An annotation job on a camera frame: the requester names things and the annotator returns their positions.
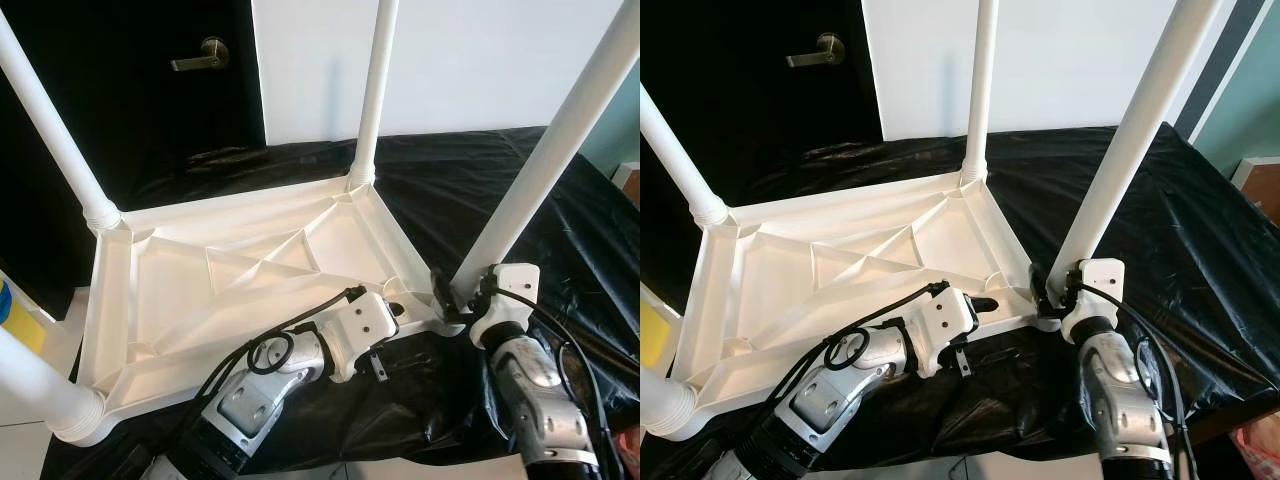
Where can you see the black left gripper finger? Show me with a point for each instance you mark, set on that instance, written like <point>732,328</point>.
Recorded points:
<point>983,303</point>
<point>395,309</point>

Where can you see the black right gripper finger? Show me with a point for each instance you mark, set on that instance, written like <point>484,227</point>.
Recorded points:
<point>1041,292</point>
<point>446,297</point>

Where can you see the black plastic table cover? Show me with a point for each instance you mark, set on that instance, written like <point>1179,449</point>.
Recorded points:
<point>1190,270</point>
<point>580,260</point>

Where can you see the yellow container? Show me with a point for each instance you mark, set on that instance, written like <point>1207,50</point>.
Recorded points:
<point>652,335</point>
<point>20,325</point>

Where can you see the brown and white flat board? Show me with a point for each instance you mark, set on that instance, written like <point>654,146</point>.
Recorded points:
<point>1258,190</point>
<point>627,182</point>

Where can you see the pink plastic bag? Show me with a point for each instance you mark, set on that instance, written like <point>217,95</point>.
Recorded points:
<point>1260,448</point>
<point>631,448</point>

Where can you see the black door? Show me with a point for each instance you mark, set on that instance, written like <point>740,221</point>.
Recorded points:
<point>130,120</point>
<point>760,120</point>

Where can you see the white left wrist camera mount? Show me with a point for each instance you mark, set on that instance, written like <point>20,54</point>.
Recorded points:
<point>362,325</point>
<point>945,320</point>

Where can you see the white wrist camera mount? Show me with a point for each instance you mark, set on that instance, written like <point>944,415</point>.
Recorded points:
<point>515,285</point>
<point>362,325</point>
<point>945,320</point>
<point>1100,280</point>

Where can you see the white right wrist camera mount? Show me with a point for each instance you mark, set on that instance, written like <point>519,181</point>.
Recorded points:
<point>515,285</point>
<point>1100,280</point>

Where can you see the dark grey wall trim strip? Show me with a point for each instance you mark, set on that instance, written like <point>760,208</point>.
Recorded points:
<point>1225,60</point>

